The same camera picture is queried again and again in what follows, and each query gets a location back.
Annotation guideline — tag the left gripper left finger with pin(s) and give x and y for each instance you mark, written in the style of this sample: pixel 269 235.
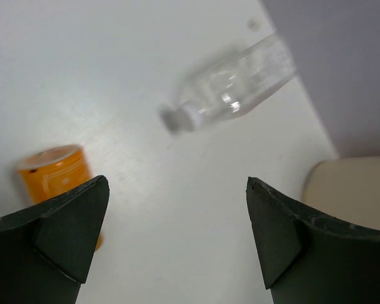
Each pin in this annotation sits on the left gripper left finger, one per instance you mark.
pixel 46 250

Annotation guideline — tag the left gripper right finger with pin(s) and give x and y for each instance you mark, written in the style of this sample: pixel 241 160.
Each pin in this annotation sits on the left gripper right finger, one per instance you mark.
pixel 307 256

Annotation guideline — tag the orange bottle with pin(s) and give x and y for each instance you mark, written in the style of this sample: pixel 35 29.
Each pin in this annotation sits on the orange bottle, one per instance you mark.
pixel 52 172

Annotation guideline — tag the large clear square bottle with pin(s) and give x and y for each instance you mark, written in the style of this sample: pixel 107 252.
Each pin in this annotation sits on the large clear square bottle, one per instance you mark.
pixel 229 85

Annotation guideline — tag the beige bin with orange rim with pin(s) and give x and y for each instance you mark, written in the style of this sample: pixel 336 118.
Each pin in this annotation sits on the beige bin with orange rim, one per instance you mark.
pixel 348 189

